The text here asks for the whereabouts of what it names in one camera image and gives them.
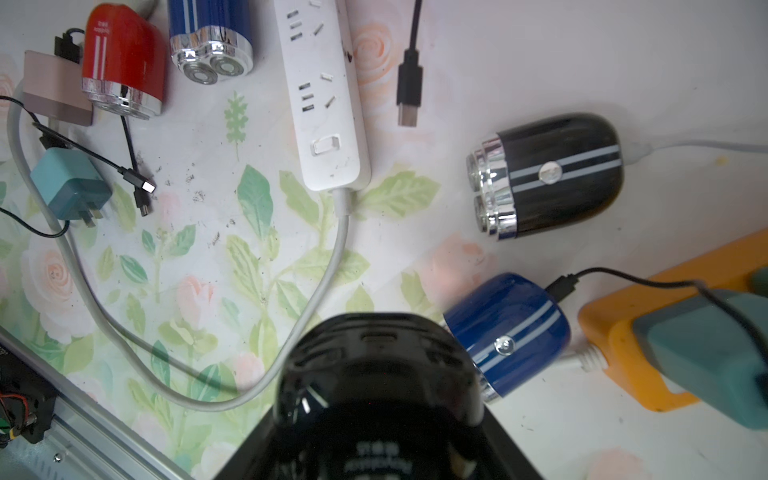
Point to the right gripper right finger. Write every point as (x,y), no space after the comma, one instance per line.
(499,457)

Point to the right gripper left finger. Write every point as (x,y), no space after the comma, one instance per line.
(257,458)

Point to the white power strip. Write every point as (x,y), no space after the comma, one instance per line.
(325,102)

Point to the teal usb charger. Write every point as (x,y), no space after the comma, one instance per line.
(70,185)

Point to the red electric shaver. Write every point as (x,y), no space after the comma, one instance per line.
(124,62)

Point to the pink usb charger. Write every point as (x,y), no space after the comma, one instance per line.
(52,87)

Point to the dark blue electric shaver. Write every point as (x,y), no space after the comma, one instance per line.
(512,329)

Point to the orange power strip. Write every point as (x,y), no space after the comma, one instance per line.
(607,322)

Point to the green adapter on orange strip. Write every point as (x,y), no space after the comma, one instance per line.
(705,351)

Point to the aluminium front rail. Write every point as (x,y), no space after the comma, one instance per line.
(85,441)

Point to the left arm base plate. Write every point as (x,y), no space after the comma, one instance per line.
(27,401)

